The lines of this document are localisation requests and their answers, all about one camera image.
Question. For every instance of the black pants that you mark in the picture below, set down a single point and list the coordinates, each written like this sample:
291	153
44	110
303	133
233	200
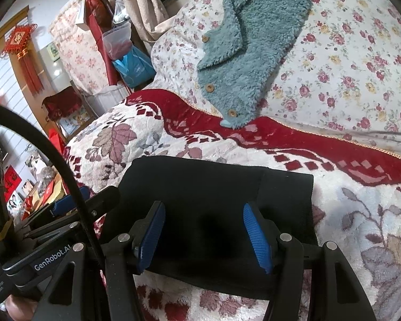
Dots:
204	190

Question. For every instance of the red hanging garment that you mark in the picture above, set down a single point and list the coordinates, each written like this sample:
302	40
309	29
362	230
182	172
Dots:
98	40

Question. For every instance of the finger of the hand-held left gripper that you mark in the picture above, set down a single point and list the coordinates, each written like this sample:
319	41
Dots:
73	200
53	229

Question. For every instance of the clear plastic bag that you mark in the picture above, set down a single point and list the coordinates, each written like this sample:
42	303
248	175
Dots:
118	41

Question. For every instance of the person's left hand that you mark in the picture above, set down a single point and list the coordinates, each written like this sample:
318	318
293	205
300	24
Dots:
20	309

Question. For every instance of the beige curtain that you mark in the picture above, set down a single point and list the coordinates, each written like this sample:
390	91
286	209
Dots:
137	3

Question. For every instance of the blue plastic bag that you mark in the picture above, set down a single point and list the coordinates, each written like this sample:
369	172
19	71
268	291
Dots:
135	67

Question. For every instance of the rolled floral bedding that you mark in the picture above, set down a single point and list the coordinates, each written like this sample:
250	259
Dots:
77	46

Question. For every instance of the red and gold gift box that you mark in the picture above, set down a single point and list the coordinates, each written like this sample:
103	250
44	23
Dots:
48	192

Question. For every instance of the red cloth covered stool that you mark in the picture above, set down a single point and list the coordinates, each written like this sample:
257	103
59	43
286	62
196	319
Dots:
61	102

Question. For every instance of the floral print quilt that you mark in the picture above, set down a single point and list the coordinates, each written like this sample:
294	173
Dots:
347	57

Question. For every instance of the small framed picture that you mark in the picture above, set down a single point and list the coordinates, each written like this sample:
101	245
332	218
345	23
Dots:
54	52

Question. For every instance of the red knot wall decoration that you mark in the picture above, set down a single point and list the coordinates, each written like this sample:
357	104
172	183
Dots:
21	45

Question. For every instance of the red and white plush blanket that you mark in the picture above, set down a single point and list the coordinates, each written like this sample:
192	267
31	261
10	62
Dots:
337	207

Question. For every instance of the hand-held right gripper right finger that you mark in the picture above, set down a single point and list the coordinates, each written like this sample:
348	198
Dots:
257	237

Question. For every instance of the teal fleece jacket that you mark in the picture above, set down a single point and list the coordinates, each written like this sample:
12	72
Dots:
247	46

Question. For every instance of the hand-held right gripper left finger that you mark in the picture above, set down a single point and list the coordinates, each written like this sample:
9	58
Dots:
150	237

